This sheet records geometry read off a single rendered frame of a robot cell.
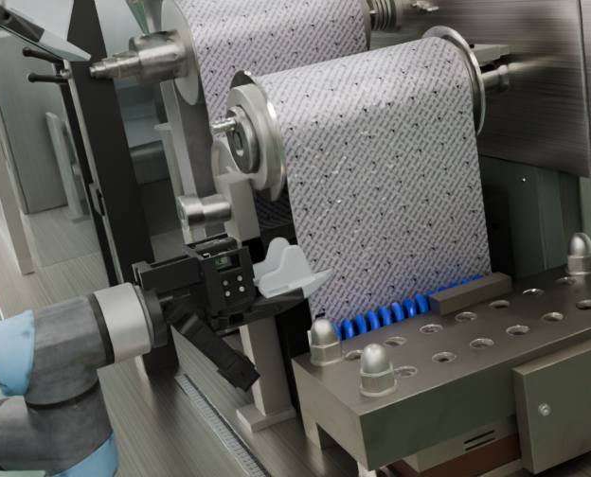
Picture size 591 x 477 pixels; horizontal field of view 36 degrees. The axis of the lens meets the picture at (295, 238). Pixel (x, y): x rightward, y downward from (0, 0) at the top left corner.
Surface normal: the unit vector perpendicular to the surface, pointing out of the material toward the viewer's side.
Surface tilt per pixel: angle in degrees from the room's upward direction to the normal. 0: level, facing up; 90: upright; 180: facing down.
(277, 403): 90
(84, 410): 90
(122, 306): 44
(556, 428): 90
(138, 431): 0
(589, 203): 90
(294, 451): 0
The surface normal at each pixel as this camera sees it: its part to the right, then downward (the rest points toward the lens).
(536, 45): -0.91, 0.27
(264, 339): 0.39, 0.21
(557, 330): -0.17, -0.94
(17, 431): -0.30, -0.24
